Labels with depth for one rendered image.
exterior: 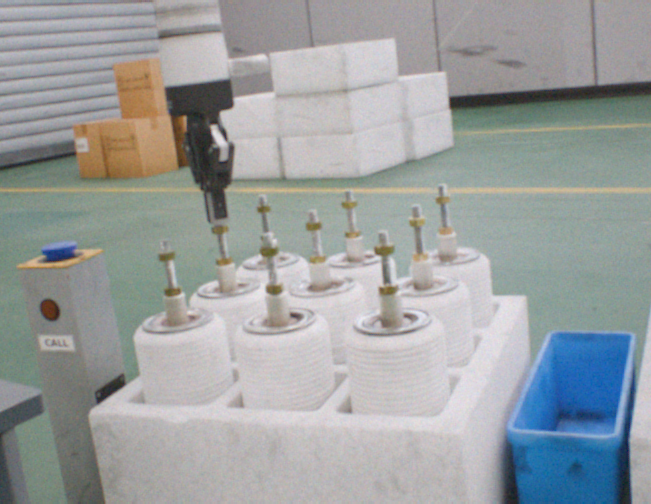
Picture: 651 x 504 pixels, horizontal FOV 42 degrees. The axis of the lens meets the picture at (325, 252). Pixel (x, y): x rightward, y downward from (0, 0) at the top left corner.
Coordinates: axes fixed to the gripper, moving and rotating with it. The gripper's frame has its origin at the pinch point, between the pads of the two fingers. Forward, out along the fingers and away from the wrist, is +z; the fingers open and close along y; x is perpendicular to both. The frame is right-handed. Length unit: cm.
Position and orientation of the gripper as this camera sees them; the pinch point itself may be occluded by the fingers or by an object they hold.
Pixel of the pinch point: (216, 206)
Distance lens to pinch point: 97.9
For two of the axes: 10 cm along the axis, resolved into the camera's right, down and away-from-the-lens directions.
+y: 4.2, 1.5, -8.9
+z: 1.2, 9.7, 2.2
